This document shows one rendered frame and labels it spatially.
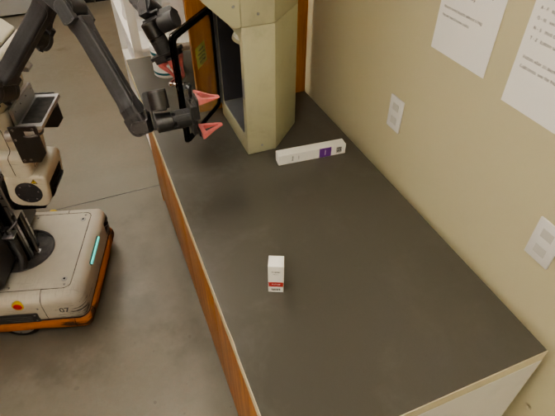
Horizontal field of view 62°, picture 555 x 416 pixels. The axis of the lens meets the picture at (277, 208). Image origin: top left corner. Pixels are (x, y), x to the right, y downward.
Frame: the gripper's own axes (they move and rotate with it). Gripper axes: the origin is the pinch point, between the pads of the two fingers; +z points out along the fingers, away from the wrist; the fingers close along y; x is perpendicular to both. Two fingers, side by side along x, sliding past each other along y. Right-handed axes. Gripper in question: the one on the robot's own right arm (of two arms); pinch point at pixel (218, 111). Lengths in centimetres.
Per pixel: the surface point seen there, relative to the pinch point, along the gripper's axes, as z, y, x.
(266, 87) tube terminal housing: 19.7, -0.3, 8.9
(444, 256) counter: 47, -27, -60
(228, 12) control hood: 8.4, 26.1, 8.5
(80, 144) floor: -59, -117, 196
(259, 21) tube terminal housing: 18.1, 22.3, 8.5
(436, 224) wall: 55, -29, -47
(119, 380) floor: -59, -120, -3
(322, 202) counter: 25.3, -26.6, -25.3
